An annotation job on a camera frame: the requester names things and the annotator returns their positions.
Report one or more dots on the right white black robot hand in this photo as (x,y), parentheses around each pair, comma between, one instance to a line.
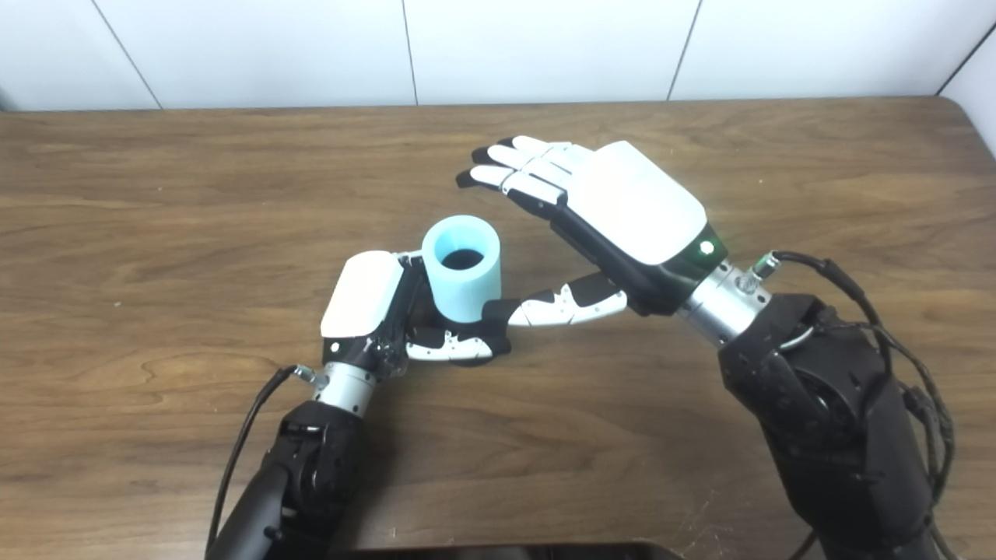
(638,202)

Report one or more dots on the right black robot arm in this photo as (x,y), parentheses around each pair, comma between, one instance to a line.
(825,404)

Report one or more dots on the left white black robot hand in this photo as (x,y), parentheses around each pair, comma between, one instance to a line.
(362,295)

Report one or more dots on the black funnel-shaped nozzle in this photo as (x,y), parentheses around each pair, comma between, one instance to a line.
(455,342)

